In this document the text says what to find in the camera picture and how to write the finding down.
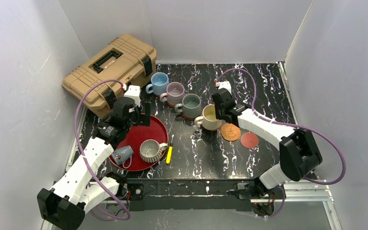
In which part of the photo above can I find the cream yellow mug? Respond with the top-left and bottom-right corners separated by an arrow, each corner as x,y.
194,104 -> 222,131

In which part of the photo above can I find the lilac mug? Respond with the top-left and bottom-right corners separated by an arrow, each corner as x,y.
159,82 -> 185,107

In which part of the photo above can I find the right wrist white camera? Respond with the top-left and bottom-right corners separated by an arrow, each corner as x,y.
215,81 -> 232,94

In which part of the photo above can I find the wrist white camera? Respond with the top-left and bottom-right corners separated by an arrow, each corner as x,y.
215,81 -> 232,94
124,85 -> 141,106

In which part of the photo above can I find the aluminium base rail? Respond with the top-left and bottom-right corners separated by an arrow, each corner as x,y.
41,179 -> 344,230

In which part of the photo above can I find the yellow handled screwdriver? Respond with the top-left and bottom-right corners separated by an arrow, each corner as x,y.
166,134 -> 174,164

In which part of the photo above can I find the light blue mug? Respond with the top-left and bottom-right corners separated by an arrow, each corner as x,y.
145,72 -> 169,96

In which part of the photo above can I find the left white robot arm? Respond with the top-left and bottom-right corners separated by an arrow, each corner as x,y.
37,97 -> 151,230

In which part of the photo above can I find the red apple coaster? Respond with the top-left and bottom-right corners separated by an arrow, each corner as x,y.
241,132 -> 259,149

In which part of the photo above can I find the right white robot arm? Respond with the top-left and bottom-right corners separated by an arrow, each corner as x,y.
211,88 -> 322,193

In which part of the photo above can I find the tan plastic toolbox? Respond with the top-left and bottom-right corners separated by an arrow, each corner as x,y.
62,34 -> 157,118

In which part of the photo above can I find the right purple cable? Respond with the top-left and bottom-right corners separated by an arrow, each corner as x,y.
216,68 -> 347,219

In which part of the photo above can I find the dark grey mug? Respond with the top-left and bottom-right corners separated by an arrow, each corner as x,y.
174,93 -> 203,120

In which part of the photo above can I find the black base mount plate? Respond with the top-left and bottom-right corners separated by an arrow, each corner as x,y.
118,183 -> 144,201

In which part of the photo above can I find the red round tray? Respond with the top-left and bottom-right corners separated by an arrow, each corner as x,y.
109,116 -> 169,172

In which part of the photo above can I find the small white grey mug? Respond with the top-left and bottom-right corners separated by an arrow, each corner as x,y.
110,145 -> 134,169

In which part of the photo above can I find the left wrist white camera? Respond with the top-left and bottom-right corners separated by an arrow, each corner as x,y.
124,85 -> 141,106

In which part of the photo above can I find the ribbed beige mug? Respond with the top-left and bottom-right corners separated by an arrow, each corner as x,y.
139,139 -> 169,163

